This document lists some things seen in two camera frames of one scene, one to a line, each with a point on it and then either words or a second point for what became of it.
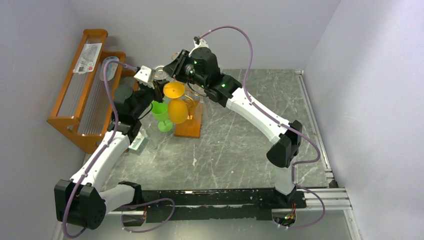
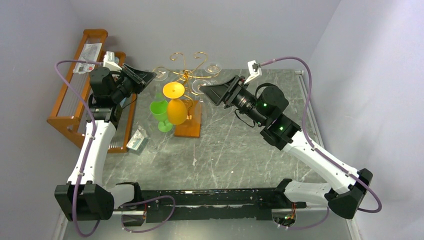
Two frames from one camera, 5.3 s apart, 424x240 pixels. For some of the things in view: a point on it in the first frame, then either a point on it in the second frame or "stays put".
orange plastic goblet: [178, 111] stays put
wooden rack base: [191, 128] stays put
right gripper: [175, 69] → [232, 91]
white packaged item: [88, 58] stays put
